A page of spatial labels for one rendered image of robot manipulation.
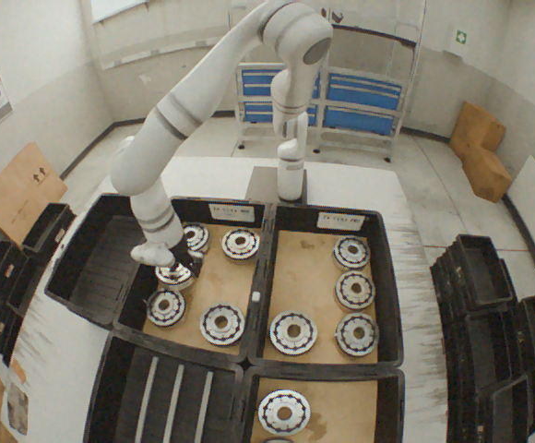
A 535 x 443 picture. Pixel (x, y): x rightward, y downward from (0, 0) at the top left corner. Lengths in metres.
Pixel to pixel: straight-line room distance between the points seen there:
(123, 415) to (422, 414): 0.78
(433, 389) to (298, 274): 0.57
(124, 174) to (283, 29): 0.28
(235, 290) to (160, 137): 0.40
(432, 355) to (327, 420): 0.41
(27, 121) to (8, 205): 1.05
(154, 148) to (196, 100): 0.08
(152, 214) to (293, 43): 0.33
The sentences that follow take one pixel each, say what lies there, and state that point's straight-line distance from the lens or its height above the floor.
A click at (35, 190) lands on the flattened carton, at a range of 3.24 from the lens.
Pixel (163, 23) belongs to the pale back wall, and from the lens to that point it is 3.49.
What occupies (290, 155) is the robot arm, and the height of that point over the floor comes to 0.95.
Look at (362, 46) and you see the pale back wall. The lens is 3.14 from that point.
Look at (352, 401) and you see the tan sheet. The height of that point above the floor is 0.83.
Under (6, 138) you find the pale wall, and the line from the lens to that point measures 3.34.
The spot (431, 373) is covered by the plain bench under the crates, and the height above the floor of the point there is 0.70.
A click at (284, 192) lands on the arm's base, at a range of 0.85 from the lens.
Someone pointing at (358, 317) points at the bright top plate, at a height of 0.86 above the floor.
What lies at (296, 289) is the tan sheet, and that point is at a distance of 0.58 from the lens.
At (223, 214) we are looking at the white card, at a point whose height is 0.88.
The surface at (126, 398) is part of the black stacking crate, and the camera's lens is 0.63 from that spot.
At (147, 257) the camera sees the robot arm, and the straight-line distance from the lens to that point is 0.44.
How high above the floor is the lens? 1.36
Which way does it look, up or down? 50 degrees down
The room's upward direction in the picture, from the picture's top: 2 degrees counter-clockwise
